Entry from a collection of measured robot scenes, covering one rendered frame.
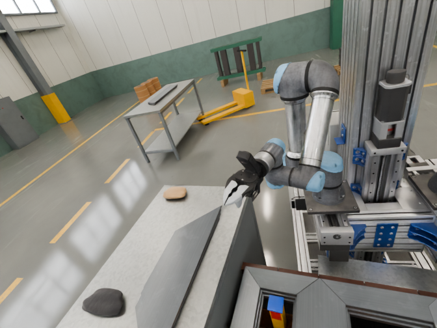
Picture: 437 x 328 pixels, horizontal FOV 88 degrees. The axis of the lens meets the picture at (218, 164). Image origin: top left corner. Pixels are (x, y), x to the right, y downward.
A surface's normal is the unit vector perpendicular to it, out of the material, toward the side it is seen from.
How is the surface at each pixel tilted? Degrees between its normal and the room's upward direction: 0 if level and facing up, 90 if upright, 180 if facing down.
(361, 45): 90
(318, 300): 0
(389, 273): 0
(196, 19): 90
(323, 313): 0
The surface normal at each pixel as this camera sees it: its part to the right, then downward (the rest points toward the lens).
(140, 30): -0.18, 0.57
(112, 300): -0.19, -0.75
